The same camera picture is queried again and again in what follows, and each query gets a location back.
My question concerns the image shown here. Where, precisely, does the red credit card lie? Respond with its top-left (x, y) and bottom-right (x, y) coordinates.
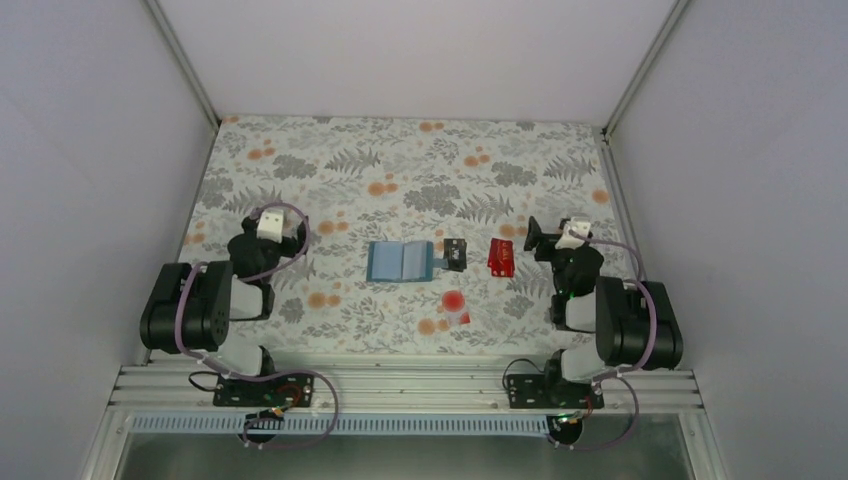
top-left (487, 238), bottom-right (515, 278)

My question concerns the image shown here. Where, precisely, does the black credit card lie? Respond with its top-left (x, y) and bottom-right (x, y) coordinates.
top-left (442, 238), bottom-right (467, 272)

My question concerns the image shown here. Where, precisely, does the white card with red circle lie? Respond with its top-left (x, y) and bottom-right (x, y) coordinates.
top-left (442, 290), bottom-right (471, 326)

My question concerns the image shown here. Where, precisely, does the blue card holder wallet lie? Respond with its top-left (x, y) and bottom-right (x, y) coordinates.
top-left (366, 241), bottom-right (448, 283)

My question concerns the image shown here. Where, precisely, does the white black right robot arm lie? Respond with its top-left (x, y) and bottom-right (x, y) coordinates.
top-left (524, 216), bottom-right (684, 407)

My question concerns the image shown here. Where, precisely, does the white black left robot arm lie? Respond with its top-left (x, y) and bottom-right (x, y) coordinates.
top-left (139, 210), bottom-right (309, 405)

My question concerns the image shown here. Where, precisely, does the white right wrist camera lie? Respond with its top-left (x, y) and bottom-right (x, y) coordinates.
top-left (554, 216), bottom-right (592, 250)

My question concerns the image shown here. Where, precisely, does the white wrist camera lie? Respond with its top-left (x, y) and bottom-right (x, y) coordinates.
top-left (554, 216), bottom-right (592, 250)
top-left (256, 207), bottom-right (286, 243)

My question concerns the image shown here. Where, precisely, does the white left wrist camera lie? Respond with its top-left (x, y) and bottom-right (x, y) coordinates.
top-left (256, 207), bottom-right (286, 243)

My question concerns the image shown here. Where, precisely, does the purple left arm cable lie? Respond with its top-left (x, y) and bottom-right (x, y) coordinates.
top-left (173, 201), bottom-right (340, 452)

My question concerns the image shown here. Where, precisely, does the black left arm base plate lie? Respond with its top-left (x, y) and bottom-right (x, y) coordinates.
top-left (212, 373), bottom-right (315, 408)

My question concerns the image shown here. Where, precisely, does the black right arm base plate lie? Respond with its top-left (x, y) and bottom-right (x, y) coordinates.
top-left (502, 374), bottom-right (605, 409)

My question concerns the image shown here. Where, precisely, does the aluminium rail base frame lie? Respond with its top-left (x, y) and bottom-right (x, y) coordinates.
top-left (109, 353), bottom-right (704, 414)

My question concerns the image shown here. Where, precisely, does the white slotted cable duct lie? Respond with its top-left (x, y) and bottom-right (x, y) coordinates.
top-left (128, 412), bottom-right (549, 437)

